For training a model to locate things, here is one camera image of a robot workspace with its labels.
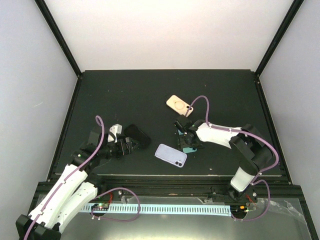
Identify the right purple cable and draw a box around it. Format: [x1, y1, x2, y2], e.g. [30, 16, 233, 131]
[184, 96, 280, 223]

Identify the light blue cable duct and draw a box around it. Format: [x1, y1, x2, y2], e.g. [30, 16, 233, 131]
[80, 203, 232, 217]

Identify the black frame post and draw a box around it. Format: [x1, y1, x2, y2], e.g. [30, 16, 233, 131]
[34, 0, 82, 78]
[255, 0, 304, 77]

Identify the beige phone case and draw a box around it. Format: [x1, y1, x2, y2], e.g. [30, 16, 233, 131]
[166, 95, 194, 117]

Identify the black front rail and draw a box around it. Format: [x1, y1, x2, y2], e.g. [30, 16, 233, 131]
[32, 174, 305, 198]

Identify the black phone case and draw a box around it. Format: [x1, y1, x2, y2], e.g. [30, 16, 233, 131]
[124, 124, 151, 148]

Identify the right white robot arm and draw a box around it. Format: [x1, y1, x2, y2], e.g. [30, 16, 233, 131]
[174, 115, 279, 202]

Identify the left circuit board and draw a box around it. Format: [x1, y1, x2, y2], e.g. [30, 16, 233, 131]
[91, 203, 109, 211]

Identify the left black frame post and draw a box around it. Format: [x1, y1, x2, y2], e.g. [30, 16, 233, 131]
[34, 0, 82, 78]

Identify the circuit board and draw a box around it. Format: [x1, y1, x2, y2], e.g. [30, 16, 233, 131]
[91, 203, 109, 211]
[232, 205, 257, 213]

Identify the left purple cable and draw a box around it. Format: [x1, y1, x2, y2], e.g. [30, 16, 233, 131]
[22, 115, 105, 240]

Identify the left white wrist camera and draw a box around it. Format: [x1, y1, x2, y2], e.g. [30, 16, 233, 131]
[107, 124, 123, 143]

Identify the purple cable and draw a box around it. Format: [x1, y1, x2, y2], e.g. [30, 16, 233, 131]
[22, 115, 105, 240]
[184, 96, 280, 223]

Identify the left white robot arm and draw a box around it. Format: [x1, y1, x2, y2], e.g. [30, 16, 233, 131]
[15, 124, 141, 240]

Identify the right black frame post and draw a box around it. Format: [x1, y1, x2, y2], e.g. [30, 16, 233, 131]
[255, 0, 304, 77]

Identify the lavender phone case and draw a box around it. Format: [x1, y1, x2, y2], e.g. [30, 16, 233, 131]
[154, 143, 188, 168]

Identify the teal phone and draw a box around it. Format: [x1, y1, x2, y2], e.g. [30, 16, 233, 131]
[177, 130, 198, 154]

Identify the right circuit board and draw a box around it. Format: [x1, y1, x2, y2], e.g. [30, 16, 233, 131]
[232, 205, 257, 213]

